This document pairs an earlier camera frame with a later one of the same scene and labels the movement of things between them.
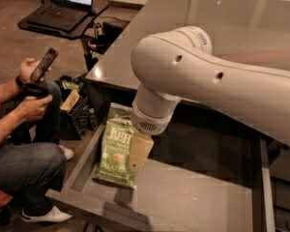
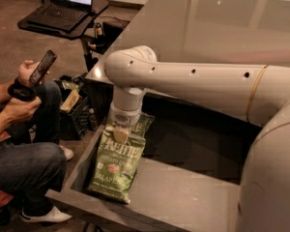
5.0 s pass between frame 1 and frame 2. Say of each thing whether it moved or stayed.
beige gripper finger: moved
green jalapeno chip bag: moved
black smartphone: stayed
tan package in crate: stayed
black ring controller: moved
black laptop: stayed
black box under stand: stayed
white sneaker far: stayed
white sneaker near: stayed
